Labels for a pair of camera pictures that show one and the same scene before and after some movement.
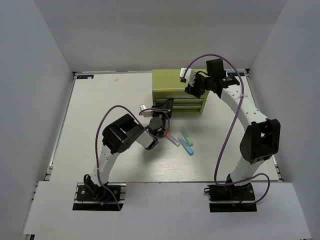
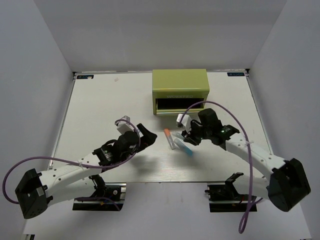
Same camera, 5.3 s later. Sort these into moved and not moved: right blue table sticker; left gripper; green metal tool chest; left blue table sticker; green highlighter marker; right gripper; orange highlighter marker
Moved: right gripper; green highlighter marker; left gripper; orange highlighter marker
Not moved: green metal tool chest; right blue table sticker; left blue table sticker
